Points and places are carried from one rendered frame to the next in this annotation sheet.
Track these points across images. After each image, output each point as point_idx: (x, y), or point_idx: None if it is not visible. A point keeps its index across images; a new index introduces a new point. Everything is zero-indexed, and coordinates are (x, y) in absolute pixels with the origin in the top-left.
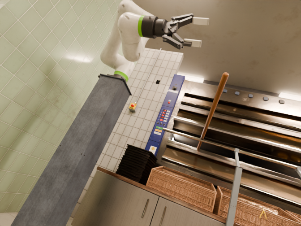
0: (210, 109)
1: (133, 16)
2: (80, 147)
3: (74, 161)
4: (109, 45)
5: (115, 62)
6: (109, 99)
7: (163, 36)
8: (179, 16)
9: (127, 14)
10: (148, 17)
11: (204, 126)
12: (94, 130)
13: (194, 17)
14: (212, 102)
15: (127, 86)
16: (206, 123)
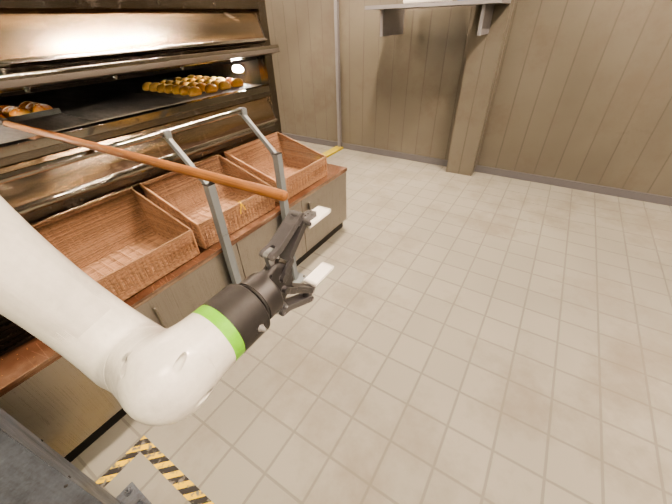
0: (187, 175)
1: (217, 372)
2: (44, 493)
3: (68, 501)
4: None
5: None
6: None
7: (284, 314)
8: (285, 243)
9: (202, 392)
10: (255, 330)
11: (126, 157)
12: (27, 459)
13: (311, 226)
14: (207, 179)
15: None
16: (146, 164)
